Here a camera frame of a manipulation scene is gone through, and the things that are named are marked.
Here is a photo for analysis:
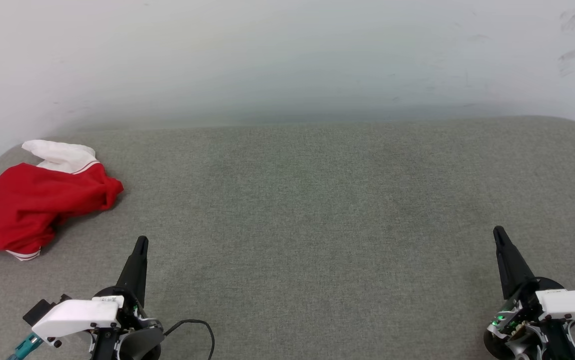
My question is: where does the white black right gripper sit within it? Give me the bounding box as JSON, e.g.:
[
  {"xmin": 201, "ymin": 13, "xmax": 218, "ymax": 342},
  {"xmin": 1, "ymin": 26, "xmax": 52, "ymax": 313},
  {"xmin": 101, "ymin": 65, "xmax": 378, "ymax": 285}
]
[{"xmin": 487, "ymin": 226, "xmax": 575, "ymax": 341}]

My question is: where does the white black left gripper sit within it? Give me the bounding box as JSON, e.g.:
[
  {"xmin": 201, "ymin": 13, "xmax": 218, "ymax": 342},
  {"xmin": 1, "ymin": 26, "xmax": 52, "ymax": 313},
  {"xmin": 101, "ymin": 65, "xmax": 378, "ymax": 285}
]
[{"xmin": 31, "ymin": 236, "xmax": 166, "ymax": 360}]

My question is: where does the red white basketball jersey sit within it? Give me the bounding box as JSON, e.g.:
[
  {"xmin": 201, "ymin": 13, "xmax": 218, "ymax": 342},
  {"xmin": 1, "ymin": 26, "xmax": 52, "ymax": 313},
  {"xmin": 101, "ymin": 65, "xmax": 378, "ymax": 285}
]
[{"xmin": 0, "ymin": 139, "xmax": 124, "ymax": 262}]

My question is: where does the teal cable connector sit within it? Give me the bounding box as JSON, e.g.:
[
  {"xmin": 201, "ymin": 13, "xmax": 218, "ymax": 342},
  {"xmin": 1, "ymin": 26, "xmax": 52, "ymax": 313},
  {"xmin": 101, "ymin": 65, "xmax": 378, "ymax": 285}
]
[{"xmin": 7, "ymin": 332, "xmax": 44, "ymax": 360}]

